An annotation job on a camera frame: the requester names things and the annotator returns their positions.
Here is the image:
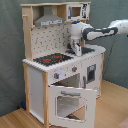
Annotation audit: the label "black toy faucet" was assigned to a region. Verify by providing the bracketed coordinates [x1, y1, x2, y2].
[67, 32, 83, 50]

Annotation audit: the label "white cabinet door grey handle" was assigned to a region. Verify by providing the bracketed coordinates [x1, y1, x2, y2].
[81, 55, 102, 91]

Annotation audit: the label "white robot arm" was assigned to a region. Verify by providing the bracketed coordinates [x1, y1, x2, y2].
[70, 19, 128, 56]

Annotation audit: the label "grey toy sink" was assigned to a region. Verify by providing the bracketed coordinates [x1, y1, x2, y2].
[65, 47, 95, 55]

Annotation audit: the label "wooden toy kitchen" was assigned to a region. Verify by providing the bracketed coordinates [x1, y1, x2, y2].
[22, 2, 105, 127]

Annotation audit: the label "grey range hood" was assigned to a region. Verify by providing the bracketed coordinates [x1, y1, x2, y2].
[35, 5, 64, 27]

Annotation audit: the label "left grey oven knob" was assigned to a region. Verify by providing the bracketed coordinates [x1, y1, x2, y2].
[54, 73, 59, 79]

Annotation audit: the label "right grey oven knob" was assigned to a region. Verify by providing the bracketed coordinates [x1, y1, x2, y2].
[71, 66, 78, 73]

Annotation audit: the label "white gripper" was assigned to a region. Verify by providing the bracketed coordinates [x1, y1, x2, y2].
[70, 39, 82, 56]

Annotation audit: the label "black stovetop red burners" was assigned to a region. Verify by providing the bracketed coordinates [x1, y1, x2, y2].
[34, 53, 71, 66]

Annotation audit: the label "grey oven knob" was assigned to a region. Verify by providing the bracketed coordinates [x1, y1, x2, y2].
[54, 73, 59, 79]
[71, 66, 78, 73]

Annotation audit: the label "white oven door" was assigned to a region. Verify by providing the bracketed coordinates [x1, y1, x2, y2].
[49, 85, 97, 128]

